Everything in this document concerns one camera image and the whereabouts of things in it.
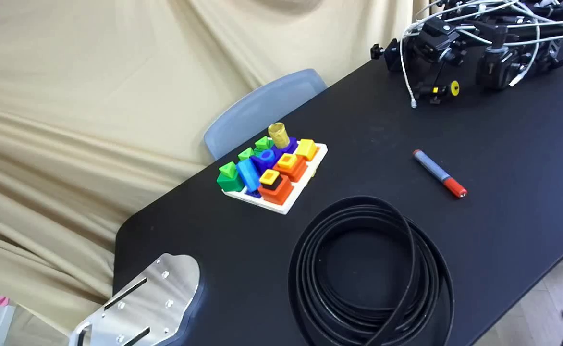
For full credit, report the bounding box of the red and blue marker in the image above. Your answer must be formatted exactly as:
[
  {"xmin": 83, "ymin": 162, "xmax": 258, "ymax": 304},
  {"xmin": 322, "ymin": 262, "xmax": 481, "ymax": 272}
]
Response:
[{"xmin": 414, "ymin": 150, "xmax": 468, "ymax": 198}]

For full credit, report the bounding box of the colourful shape sorter toy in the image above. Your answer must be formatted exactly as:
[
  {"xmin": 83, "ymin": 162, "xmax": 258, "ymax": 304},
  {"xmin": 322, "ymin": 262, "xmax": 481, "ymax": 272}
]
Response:
[{"xmin": 216, "ymin": 122, "xmax": 329, "ymax": 216}]

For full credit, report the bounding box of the grey chair backrest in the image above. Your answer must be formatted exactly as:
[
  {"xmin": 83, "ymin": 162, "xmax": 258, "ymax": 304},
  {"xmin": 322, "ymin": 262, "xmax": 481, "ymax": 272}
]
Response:
[{"xmin": 205, "ymin": 70, "xmax": 328, "ymax": 160}]

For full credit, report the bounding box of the silver metal mounting plate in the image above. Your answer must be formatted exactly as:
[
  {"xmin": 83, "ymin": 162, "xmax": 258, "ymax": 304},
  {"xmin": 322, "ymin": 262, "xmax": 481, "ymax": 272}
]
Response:
[{"xmin": 70, "ymin": 254, "xmax": 201, "ymax": 346}]

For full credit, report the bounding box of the beige cloth backdrop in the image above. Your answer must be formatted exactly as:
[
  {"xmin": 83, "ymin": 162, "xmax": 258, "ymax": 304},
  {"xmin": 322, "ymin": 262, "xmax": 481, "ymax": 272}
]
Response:
[{"xmin": 0, "ymin": 0, "xmax": 431, "ymax": 335}]

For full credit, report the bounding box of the coiled black hose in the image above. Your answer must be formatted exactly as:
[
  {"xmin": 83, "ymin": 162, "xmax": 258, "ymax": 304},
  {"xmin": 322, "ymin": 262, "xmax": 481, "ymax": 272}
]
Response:
[{"xmin": 289, "ymin": 195, "xmax": 456, "ymax": 346}]

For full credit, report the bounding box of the white cable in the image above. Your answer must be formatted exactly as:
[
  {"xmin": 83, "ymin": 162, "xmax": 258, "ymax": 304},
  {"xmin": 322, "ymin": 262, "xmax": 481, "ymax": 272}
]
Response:
[{"xmin": 399, "ymin": 0, "xmax": 563, "ymax": 110}]

